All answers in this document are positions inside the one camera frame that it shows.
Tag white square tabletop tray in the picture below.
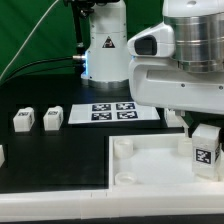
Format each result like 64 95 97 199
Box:
109 133 224 195

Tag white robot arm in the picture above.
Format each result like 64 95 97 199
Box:
82 0 224 115

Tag white block left edge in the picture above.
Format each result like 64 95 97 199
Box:
0 145 5 167

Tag grey cable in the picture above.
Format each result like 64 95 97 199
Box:
0 0 61 78

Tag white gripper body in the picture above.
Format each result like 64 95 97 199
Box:
129 57 224 115

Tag white front fence rail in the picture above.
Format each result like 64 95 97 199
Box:
0 182 224 222

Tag white sheet with markers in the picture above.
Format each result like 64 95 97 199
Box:
68 102 160 124

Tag black cable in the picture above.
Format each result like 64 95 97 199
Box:
0 55 86 84

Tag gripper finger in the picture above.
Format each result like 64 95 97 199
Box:
176 110 189 137

